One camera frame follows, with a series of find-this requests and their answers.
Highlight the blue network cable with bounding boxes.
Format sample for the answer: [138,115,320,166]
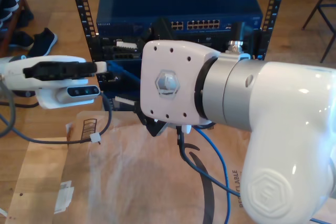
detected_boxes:
[193,126,336,224]

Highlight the grey camera cable white tag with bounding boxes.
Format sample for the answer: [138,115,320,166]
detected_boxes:
[0,92,113,145]

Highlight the black rack server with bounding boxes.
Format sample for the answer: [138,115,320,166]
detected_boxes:
[90,34,263,61]

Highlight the blue device under rack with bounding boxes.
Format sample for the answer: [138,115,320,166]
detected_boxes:
[101,91,142,112]

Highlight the brown packing paper mailer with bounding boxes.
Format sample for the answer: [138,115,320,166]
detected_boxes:
[54,110,253,224]

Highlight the dark camera cable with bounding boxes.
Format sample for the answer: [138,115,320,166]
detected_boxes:
[176,125,245,198]

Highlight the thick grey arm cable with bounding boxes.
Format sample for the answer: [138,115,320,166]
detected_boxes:
[0,78,18,138]

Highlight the dark metal chair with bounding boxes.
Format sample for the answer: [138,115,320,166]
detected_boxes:
[301,0,336,64]

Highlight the black gripper connector cable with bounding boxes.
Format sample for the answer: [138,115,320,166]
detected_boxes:
[227,21,250,59]

